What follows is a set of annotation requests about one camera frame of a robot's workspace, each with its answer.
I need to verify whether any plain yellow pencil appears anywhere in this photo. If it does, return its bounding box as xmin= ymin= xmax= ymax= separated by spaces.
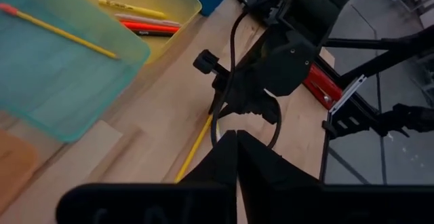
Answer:
xmin=174 ymin=113 xmax=215 ymax=185

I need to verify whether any red stapler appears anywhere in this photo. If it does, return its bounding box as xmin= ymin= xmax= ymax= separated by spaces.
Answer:
xmin=302 ymin=63 xmax=344 ymax=111

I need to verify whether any yellow pencil with red eraser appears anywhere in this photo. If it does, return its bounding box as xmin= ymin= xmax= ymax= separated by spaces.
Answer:
xmin=0 ymin=2 xmax=120 ymax=60

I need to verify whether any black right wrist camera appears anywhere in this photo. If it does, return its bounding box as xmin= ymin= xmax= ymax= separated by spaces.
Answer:
xmin=260 ymin=24 xmax=319 ymax=98

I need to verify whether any translucent yellow plastic bin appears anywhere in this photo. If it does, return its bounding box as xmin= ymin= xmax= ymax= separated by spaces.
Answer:
xmin=62 ymin=0 xmax=203 ymax=65

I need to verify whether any black aluminium rig frame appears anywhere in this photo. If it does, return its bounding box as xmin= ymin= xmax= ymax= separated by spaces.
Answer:
xmin=230 ymin=0 xmax=434 ymax=186

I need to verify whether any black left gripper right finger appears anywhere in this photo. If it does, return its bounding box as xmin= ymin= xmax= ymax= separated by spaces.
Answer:
xmin=237 ymin=130 xmax=434 ymax=224

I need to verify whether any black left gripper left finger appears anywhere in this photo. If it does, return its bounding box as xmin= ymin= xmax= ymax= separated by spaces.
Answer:
xmin=56 ymin=130 xmax=237 ymax=224

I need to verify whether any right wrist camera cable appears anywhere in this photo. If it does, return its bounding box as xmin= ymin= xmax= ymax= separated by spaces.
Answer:
xmin=210 ymin=0 xmax=338 ymax=150

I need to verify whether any translucent teal plastic bin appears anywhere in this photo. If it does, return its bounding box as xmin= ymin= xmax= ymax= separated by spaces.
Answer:
xmin=0 ymin=0 xmax=152 ymax=144

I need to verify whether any yellow highlighter pen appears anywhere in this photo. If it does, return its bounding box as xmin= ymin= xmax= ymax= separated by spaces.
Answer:
xmin=97 ymin=0 xmax=167 ymax=20

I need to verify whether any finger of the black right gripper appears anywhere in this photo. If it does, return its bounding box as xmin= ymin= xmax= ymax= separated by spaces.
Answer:
xmin=233 ymin=93 xmax=281 ymax=125
xmin=208 ymin=81 xmax=235 ymax=118

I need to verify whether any translucent orange plastic bin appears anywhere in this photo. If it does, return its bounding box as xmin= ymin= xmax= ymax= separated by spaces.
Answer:
xmin=0 ymin=128 xmax=39 ymax=215

